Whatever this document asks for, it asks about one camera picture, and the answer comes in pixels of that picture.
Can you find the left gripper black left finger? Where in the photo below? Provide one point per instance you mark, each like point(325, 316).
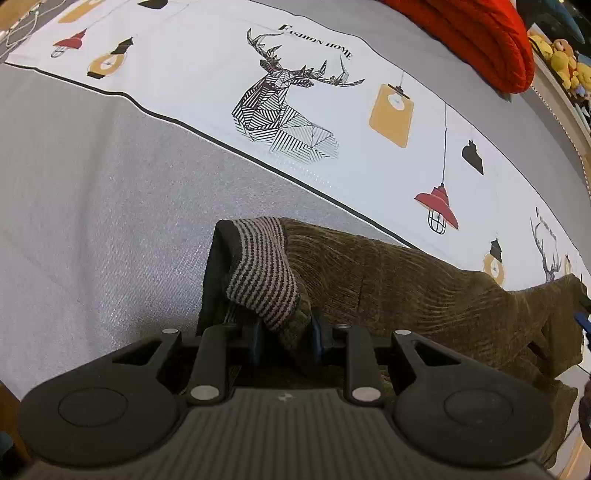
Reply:
point(201, 369)

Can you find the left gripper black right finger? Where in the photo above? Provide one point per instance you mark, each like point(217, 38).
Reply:
point(375, 368)

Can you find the olive corduroy pants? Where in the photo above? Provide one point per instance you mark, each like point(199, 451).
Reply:
point(283, 272)

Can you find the grey bed sheet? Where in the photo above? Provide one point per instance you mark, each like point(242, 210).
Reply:
point(129, 132)

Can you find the white printed deer cloth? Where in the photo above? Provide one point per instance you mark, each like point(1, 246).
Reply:
point(288, 418)

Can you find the red knitted blanket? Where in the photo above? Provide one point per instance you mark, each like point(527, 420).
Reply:
point(490, 36)

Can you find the yellow plush toy pile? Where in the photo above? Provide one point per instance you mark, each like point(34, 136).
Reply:
point(559, 56)

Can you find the wooden bed frame edge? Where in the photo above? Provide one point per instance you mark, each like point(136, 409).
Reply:
point(549, 90)

